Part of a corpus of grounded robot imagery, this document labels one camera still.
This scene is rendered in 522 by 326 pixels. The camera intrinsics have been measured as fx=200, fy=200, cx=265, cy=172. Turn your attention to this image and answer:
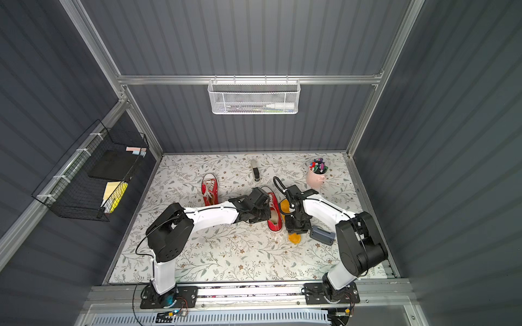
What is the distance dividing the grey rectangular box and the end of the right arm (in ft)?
0.32

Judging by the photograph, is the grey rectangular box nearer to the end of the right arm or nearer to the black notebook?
the end of the right arm

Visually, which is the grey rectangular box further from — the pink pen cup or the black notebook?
the black notebook

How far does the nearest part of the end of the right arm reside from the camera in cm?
67

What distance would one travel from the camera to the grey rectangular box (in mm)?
860
